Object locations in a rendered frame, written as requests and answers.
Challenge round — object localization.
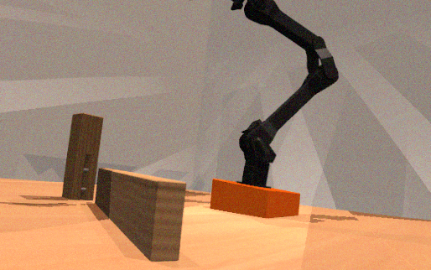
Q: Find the brown wooden rail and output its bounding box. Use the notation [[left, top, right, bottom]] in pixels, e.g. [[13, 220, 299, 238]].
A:
[[95, 168, 186, 262]]

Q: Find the brown wooden post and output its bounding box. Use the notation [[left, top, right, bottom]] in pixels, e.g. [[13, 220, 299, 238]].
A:
[[62, 113, 104, 200]]

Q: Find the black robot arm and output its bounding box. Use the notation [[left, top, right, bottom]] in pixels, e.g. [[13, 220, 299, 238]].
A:
[[237, 0, 339, 189]]

